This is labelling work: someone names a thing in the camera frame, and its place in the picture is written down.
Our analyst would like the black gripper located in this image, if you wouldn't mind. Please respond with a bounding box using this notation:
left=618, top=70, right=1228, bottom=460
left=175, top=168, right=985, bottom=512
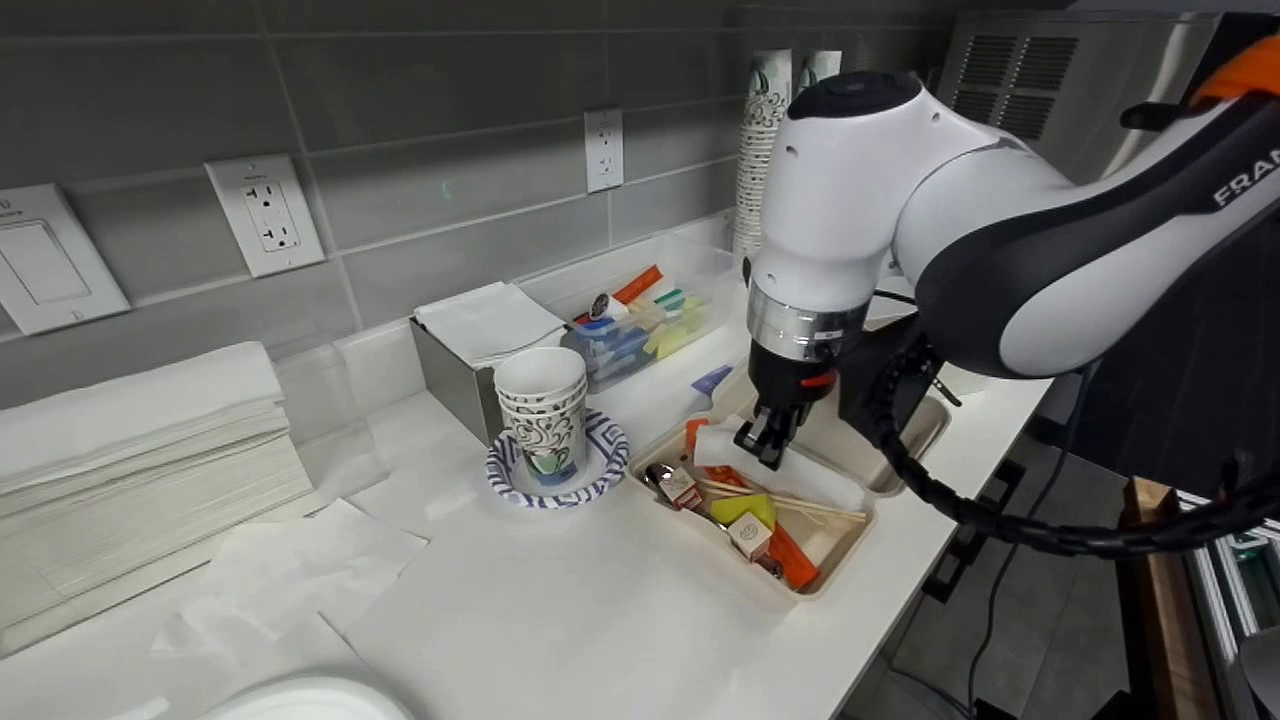
left=733, top=337, right=844, bottom=474

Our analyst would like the white paper napkin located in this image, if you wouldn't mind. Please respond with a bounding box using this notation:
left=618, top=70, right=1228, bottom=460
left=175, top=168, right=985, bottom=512
left=691, top=421, right=880, bottom=525

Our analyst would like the yellow toy food piece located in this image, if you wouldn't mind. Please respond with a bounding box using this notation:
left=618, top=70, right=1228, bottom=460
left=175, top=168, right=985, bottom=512
left=706, top=490, right=781, bottom=533

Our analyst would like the blue purple packet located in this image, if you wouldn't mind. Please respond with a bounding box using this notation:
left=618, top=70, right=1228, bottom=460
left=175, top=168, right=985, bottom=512
left=686, top=363, right=739, bottom=411

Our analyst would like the cream toy cube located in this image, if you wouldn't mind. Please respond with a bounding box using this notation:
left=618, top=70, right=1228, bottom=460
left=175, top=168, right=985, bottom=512
left=725, top=512, right=781, bottom=559

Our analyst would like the orange toy block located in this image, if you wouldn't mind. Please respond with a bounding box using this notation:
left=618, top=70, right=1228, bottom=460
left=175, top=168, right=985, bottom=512
left=765, top=525, right=826, bottom=595

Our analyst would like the tray of condiment packets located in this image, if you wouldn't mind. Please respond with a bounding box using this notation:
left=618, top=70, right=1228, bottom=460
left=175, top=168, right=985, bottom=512
left=632, top=384, right=958, bottom=600

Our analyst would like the green white sachet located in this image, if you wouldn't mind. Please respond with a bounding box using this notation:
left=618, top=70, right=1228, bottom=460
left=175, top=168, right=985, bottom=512
left=649, top=286, right=707, bottom=359

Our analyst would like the small blue patterned plate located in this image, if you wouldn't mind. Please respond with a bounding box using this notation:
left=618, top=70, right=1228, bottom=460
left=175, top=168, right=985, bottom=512
left=480, top=409, right=637, bottom=518

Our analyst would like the clear plastic sachet bin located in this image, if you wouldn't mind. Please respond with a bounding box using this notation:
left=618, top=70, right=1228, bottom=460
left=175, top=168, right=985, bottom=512
left=561, top=255, right=714, bottom=391

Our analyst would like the blue sachet pile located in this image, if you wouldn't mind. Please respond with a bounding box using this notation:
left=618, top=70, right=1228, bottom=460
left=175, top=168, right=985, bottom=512
left=569, top=313, right=659, bottom=389

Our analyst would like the orange sachet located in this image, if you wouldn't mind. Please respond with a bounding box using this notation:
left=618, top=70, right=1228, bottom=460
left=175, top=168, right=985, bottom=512
left=608, top=261, right=670, bottom=310

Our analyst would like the patterned paper cup stack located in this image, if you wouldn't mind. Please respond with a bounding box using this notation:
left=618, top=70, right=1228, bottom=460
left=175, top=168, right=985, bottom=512
left=796, top=47, right=847, bottom=95
left=730, top=47, right=802, bottom=271

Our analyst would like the grey tissue box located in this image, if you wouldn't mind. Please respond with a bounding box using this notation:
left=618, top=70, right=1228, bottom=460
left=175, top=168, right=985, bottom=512
left=409, top=276, right=573, bottom=448

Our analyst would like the wooden side furniture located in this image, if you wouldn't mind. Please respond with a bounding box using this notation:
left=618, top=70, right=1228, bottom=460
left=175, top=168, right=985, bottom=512
left=1116, top=474, right=1210, bottom=720

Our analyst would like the paned cabinet door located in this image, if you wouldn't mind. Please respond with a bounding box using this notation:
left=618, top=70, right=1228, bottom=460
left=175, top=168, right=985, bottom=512
left=938, top=20, right=1090, bottom=149

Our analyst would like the metal framed panel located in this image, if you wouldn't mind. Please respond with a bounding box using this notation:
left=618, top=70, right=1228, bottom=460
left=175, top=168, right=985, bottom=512
left=1178, top=528, right=1280, bottom=720

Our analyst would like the flat translucent paper sheet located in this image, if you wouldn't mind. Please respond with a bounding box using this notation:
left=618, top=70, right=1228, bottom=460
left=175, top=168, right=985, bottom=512
left=154, top=495, right=436, bottom=659

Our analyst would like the plain white plate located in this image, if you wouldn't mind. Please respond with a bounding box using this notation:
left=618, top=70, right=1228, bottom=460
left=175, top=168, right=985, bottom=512
left=197, top=667, right=422, bottom=720

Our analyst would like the folded paper towel stack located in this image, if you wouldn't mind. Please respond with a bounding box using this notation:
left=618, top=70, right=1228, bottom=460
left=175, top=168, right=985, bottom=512
left=0, top=337, right=319, bottom=659

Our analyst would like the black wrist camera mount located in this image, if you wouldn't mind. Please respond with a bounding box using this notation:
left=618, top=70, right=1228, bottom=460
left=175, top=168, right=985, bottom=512
left=837, top=318, right=943, bottom=441

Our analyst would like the black counter bracket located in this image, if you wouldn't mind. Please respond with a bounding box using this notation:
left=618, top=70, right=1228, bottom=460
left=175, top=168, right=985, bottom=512
left=925, top=458, right=1033, bottom=605

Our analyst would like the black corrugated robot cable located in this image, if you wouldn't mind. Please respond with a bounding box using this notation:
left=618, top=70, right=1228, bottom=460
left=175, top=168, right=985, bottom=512
left=852, top=324, right=1280, bottom=564

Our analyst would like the thin black floor cable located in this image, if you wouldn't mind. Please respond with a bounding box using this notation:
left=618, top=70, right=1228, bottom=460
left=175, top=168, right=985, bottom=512
left=962, top=452, right=1071, bottom=720

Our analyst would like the white wall power outlet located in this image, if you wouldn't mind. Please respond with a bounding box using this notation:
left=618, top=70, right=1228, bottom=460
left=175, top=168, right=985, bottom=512
left=200, top=153, right=329, bottom=280
left=581, top=104, right=628, bottom=196

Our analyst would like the white wall switch plate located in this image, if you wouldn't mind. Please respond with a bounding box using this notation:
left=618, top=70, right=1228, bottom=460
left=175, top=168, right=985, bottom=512
left=0, top=182, right=136, bottom=340

